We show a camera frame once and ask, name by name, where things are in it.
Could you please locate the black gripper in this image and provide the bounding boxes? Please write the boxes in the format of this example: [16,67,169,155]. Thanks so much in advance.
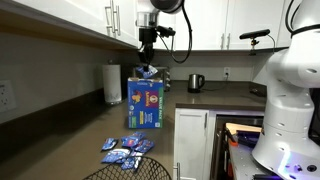
[138,28,157,66]

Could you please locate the blue snack packet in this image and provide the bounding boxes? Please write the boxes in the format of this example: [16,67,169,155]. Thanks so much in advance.
[136,65,158,78]
[102,149,131,163]
[134,140,154,153]
[121,131,145,148]
[102,138,118,151]

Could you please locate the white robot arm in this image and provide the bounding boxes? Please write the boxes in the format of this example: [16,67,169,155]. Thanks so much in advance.
[252,0,320,180]

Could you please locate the blue snack box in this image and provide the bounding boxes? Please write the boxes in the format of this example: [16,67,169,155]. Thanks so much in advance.
[127,78,164,129]

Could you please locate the blue snack packet front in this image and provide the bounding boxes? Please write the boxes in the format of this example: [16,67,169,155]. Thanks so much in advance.
[102,149,131,163]

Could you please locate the silver toaster oven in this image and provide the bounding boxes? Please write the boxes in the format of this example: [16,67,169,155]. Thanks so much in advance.
[133,66,171,92]

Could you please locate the white paper towel roll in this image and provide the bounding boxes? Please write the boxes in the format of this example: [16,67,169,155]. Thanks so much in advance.
[102,60,122,104]

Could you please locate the stainless electric kettle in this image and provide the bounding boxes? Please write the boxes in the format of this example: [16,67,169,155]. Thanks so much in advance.
[188,74,205,93]

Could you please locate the white upper cabinets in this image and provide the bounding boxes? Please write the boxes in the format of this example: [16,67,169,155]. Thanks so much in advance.
[14,0,291,50]

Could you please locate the white lower cabinet door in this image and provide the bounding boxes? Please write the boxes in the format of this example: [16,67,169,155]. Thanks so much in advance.
[174,109,209,180]

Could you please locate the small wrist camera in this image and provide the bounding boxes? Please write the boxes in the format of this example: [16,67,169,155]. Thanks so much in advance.
[156,26,175,37]

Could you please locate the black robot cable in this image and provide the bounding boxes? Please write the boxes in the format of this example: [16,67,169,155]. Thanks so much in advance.
[157,0,194,64]

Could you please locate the far wall outlet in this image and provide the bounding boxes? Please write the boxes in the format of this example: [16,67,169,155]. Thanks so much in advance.
[223,67,230,77]

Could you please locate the black camera on stand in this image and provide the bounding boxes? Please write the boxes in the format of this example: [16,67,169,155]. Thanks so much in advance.
[239,29,270,56]

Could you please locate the black wire mesh basket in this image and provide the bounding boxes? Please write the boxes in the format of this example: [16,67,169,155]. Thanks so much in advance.
[83,156,172,180]

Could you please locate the white wall outlet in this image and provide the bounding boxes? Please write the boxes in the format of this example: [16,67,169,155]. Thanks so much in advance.
[0,80,17,113]

